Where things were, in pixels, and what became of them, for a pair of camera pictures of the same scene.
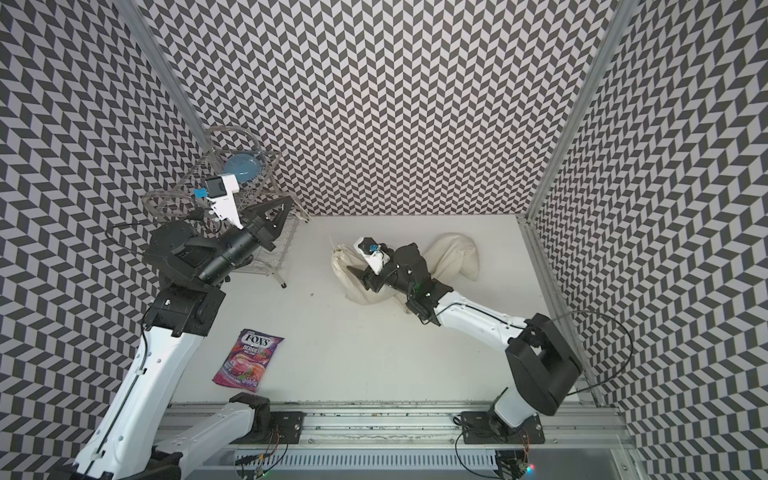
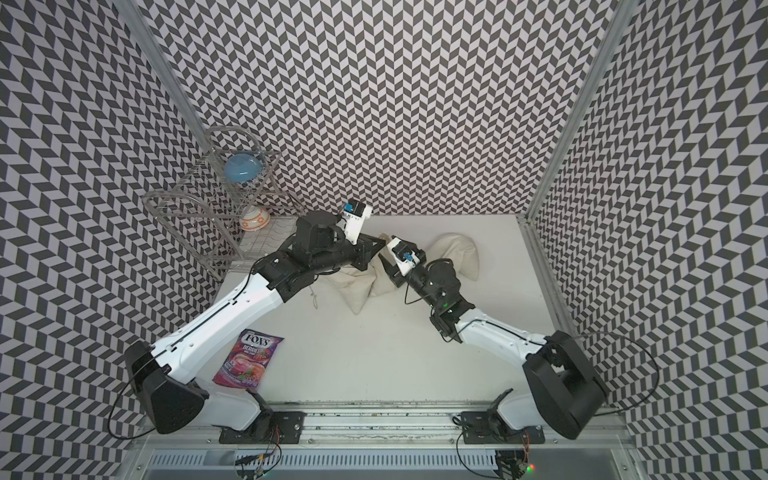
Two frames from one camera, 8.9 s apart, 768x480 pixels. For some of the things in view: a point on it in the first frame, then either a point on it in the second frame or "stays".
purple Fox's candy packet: x=245 y=364 stays
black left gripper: x=260 y=228 to x=367 y=250
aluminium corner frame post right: x=533 y=237 stays
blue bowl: x=245 y=167 stays
